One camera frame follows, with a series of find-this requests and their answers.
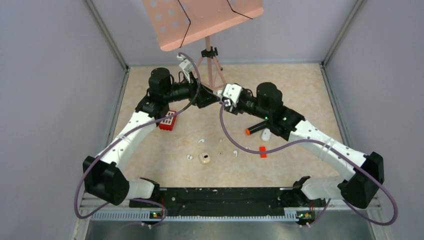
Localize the beige charging case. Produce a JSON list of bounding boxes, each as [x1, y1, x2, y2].
[[199, 152, 211, 165]]

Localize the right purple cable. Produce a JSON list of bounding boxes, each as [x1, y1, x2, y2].
[[218, 100, 398, 227]]

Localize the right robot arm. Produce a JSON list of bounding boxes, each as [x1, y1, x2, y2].
[[217, 82, 384, 209]]

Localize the white oval charging case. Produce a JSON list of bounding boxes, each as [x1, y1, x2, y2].
[[260, 128, 272, 142]]

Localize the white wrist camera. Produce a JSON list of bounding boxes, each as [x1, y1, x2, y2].
[[176, 54, 193, 82], [216, 83, 243, 107]]

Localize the red rectangular block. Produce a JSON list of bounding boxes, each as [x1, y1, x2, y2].
[[259, 146, 267, 158]]

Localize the pink music stand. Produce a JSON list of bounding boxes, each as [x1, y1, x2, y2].
[[142, 0, 264, 90]]

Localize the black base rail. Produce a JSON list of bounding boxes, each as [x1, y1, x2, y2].
[[129, 177, 327, 225]]

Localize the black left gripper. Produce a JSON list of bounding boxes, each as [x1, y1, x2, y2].
[[163, 70, 220, 108]]

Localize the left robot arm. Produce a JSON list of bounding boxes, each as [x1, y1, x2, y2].
[[82, 67, 219, 207]]

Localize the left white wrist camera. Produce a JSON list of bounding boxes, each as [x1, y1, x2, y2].
[[176, 54, 193, 82]]

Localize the black marker orange cap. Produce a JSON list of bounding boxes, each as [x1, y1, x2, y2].
[[245, 121, 267, 136]]

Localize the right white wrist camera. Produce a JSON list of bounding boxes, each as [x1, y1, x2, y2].
[[216, 83, 243, 107]]

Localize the red white grid block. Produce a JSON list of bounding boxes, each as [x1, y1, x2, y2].
[[158, 110, 177, 131]]

